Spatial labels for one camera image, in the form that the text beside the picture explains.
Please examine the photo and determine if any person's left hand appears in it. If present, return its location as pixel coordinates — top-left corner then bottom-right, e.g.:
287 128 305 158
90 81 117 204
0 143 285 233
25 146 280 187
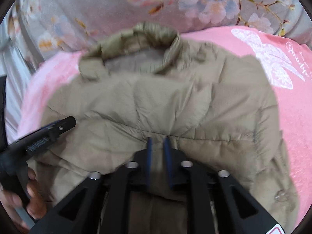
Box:
0 167 47 229

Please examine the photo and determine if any khaki quilted puffer jacket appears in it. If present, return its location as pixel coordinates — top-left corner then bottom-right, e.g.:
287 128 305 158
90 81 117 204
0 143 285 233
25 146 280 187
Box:
31 23 299 233

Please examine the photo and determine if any pink bow-print blanket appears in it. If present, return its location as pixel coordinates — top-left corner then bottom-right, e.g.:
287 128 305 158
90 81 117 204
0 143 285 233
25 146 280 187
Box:
17 25 312 225

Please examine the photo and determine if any grey floral bed sheet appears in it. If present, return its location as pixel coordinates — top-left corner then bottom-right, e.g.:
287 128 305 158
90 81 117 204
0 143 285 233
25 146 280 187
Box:
1 0 311 64

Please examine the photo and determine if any grey satin curtain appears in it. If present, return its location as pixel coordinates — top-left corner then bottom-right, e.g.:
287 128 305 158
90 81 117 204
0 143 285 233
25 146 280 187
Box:
0 9 40 144

